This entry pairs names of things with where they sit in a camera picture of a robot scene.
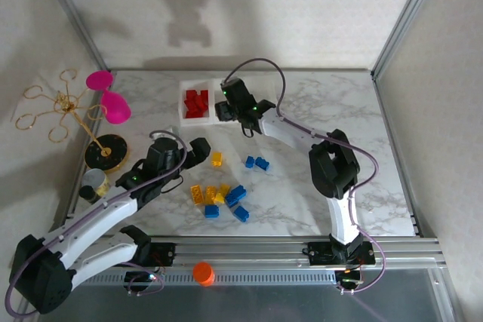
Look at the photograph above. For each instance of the aluminium frame post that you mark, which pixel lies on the aluminium frame post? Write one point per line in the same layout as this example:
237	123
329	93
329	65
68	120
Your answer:
406	16
75	16

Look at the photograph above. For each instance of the small black bottle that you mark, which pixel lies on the small black bottle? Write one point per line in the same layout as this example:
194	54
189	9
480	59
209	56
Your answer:
87	193

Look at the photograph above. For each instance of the pink wine glass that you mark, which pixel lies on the pink wine glass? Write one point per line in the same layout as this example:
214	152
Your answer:
115	109

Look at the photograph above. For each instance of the grey metal sheet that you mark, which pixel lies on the grey metal sheet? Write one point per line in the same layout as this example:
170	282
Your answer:
264	305

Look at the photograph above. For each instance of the silver and gold tin can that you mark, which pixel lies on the silver and gold tin can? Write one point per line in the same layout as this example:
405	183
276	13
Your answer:
94	178

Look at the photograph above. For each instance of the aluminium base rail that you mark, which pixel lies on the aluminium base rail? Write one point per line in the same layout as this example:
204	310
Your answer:
245	250

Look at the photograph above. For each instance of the long yellow lego brick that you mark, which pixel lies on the long yellow lego brick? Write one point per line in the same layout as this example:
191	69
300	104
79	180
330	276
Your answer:
197	194

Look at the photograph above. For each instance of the red lego brick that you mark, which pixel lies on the red lego brick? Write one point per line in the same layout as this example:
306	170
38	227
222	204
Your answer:
200	104
195	113
204	95
188	105
191	94

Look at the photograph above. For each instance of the aluminium table side rail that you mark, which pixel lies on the aluminium table side rail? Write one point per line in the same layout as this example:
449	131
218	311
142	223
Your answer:
396	148

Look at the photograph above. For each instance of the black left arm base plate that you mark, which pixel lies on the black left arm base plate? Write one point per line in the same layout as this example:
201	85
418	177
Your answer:
166	252

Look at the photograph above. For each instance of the small yellow lego brick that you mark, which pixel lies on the small yellow lego brick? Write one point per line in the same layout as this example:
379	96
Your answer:
217	158

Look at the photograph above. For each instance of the small black connector board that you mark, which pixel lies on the small black connector board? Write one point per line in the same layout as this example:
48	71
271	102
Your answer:
137	278
349	278

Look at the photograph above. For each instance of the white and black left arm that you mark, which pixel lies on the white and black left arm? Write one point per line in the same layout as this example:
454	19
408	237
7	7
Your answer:
109	216

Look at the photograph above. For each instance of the gold glass holder stand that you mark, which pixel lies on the gold glass holder stand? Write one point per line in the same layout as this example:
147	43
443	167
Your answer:
117	146

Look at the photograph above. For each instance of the aluminium table back rail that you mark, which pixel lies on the aluminium table back rail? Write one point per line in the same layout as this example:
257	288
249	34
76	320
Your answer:
320	70

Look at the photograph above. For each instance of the orange bottle cap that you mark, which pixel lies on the orange bottle cap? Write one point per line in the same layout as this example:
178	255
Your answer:
203	273

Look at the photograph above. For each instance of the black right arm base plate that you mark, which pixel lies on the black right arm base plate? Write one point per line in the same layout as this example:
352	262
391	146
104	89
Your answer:
320	254

